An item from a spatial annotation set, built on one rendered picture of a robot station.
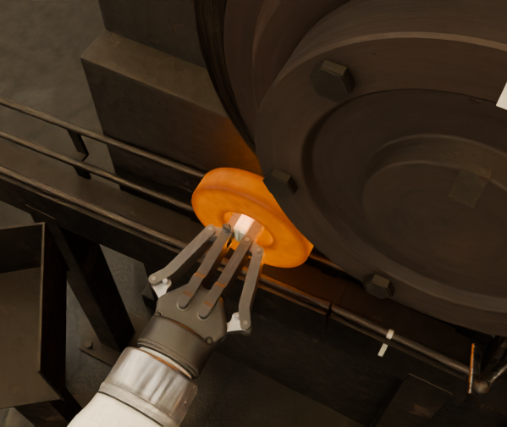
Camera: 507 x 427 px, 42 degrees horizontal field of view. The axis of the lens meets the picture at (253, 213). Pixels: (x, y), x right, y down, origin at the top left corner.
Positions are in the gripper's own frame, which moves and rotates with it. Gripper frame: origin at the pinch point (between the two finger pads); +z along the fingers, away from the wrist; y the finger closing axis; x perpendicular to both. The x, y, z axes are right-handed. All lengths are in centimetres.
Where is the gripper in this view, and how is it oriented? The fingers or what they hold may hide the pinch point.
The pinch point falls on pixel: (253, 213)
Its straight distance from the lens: 78.0
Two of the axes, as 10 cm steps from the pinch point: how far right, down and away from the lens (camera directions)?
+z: 4.6, -7.8, 4.3
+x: -0.2, -4.9, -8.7
